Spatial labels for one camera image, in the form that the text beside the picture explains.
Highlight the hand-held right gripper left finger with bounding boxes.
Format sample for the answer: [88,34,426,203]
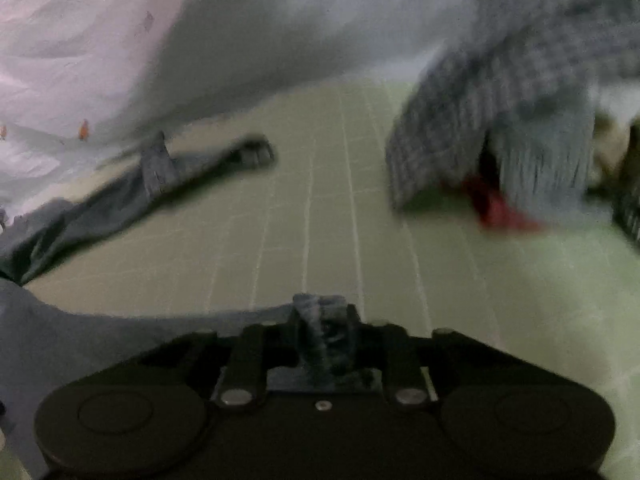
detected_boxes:
[136,306,307,409]

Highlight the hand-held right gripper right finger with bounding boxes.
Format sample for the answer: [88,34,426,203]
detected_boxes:
[345,304,507,407]

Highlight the blue denim jeans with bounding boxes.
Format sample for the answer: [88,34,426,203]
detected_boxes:
[0,131,382,480]

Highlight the red cloth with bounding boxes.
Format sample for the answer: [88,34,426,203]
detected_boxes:
[461,174,549,235]

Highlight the light blue cloth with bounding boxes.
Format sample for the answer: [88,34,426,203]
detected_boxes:
[487,102,600,227]

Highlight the blue checked shirt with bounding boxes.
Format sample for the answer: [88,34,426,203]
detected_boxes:
[384,0,640,213]

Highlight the dark cloth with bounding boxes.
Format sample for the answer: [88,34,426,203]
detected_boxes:
[611,122,640,253]

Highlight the white printed blanket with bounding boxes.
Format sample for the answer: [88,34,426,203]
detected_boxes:
[0,0,483,213]

